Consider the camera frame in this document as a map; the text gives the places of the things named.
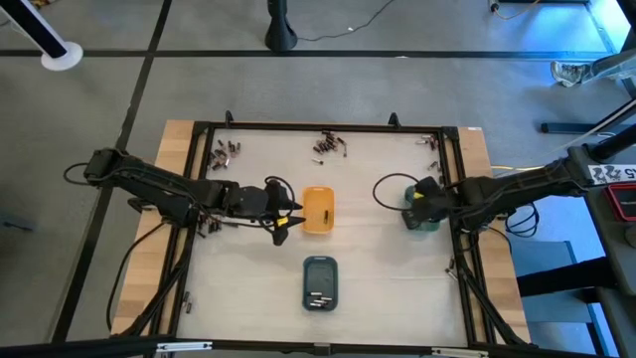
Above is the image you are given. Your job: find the black stand foot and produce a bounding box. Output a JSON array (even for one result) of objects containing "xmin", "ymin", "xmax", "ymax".
[{"xmin": 263, "ymin": 0, "xmax": 299, "ymax": 53}]

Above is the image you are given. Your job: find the coiled black right arm cable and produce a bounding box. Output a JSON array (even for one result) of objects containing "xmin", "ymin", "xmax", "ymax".
[{"xmin": 504, "ymin": 201, "xmax": 541, "ymax": 239}]

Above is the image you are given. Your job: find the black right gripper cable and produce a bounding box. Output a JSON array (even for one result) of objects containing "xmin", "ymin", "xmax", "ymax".
[{"xmin": 372, "ymin": 172, "xmax": 423, "ymax": 213}]

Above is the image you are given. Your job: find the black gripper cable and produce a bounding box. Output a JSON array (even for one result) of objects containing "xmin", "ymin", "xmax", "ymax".
[
  {"xmin": 372, "ymin": 172, "xmax": 423, "ymax": 213},
  {"xmin": 261, "ymin": 174, "xmax": 298, "ymax": 235}
]

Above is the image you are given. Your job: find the white printed label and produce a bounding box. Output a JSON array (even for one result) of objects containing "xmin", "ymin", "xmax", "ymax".
[{"xmin": 587, "ymin": 163, "xmax": 636, "ymax": 186}]

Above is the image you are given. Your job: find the person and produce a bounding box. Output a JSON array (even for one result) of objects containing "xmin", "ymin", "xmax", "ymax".
[{"xmin": 550, "ymin": 47, "xmax": 636, "ymax": 89}]

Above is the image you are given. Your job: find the short black cable loop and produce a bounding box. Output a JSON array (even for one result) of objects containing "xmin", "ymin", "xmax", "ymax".
[{"xmin": 63, "ymin": 160, "xmax": 93, "ymax": 188}]

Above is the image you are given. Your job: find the mint green plastic bin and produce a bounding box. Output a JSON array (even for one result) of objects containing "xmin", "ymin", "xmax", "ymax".
[{"xmin": 402, "ymin": 184, "xmax": 442, "ymax": 234}]

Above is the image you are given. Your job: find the orange floor cable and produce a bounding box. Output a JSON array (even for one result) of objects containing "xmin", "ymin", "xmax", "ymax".
[{"xmin": 489, "ymin": 0, "xmax": 543, "ymax": 22}]

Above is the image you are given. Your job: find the long black left arm cable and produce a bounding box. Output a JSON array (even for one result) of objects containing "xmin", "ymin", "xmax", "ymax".
[{"xmin": 105, "ymin": 221, "xmax": 166, "ymax": 332}]

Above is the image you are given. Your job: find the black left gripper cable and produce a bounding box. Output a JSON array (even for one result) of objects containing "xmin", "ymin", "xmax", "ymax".
[{"xmin": 261, "ymin": 174, "xmax": 298, "ymax": 235}]

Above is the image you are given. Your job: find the dark teal plastic bin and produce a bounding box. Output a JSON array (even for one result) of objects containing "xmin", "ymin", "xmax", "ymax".
[{"xmin": 301, "ymin": 255, "xmax": 340, "ymax": 313}]

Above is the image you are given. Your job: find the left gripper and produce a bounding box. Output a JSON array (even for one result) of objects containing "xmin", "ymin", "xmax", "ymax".
[{"xmin": 228, "ymin": 181, "xmax": 307, "ymax": 248}]

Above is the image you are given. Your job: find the yellow floor cable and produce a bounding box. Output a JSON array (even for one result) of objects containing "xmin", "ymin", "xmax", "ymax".
[{"xmin": 490, "ymin": 163, "xmax": 570, "ymax": 174}]

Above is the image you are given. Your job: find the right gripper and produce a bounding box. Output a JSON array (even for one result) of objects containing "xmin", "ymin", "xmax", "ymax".
[{"xmin": 399, "ymin": 175, "xmax": 456, "ymax": 232}]

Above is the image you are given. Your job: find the black desk foot bar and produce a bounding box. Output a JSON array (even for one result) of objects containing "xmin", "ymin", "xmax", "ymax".
[{"xmin": 540, "ymin": 97, "xmax": 636, "ymax": 135}]

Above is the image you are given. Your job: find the red black device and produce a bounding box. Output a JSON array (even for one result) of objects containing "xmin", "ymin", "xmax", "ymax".
[{"xmin": 605, "ymin": 182, "xmax": 636, "ymax": 223}]

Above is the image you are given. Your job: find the grey side table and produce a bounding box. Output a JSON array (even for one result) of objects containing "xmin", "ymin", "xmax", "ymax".
[{"xmin": 516, "ymin": 143, "xmax": 636, "ymax": 358}]

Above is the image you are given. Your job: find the white lamp base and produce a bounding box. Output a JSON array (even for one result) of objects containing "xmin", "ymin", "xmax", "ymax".
[{"xmin": 0, "ymin": 0, "xmax": 84, "ymax": 73}]

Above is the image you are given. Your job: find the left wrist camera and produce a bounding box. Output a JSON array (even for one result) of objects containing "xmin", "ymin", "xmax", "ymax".
[{"xmin": 264, "ymin": 177, "xmax": 290, "ymax": 201}]

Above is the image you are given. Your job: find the black floor cable white plug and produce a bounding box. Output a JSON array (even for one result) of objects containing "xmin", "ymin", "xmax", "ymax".
[{"xmin": 296, "ymin": 0, "xmax": 397, "ymax": 43}]

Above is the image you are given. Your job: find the yellow plastic bin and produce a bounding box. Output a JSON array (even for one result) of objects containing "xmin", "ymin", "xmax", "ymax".
[{"xmin": 301, "ymin": 185, "xmax": 336, "ymax": 236}]

